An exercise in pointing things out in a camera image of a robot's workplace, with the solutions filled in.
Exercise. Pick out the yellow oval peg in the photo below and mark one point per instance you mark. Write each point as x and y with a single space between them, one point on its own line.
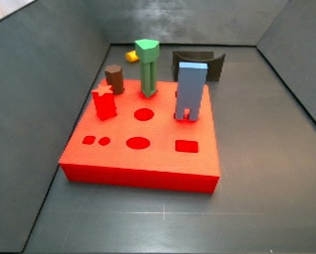
132 57

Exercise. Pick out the red peg board base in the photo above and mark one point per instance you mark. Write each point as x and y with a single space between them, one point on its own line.
142 148

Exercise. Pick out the black curved fixture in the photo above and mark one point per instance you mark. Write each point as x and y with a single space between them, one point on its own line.
200 57

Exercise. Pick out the red star peg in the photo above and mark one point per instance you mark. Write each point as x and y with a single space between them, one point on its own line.
103 102

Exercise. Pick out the blue rectangular peg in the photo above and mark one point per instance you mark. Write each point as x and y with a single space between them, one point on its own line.
192 78

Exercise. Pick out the brown hexagonal peg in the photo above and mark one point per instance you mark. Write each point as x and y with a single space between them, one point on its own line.
114 78

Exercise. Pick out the green pentagon peg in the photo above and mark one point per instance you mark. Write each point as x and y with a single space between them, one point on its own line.
148 52

